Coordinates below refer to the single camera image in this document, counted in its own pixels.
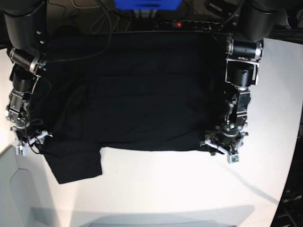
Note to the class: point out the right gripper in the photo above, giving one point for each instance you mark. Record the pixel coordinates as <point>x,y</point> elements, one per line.
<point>26,140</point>

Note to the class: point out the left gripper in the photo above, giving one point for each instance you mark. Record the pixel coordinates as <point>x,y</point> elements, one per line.
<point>227,143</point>

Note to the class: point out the black T-shirt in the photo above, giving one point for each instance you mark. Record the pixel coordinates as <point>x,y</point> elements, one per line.
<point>148,92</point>

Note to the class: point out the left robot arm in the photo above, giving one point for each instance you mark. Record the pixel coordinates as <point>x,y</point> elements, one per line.
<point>252,20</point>

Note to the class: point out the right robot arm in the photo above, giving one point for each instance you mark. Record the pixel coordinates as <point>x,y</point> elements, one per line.
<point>25,22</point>

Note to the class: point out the black power strip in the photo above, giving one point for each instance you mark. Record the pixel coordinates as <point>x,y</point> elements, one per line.
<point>188,25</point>

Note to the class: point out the blue box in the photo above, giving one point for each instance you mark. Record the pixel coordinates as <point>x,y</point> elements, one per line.
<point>147,4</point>

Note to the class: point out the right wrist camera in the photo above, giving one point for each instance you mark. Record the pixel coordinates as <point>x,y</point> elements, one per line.
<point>22,150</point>

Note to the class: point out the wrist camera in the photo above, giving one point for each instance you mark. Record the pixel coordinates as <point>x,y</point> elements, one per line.
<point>232,158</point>
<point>22,150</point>

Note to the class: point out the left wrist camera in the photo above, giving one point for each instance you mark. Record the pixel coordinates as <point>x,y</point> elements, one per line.
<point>232,158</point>

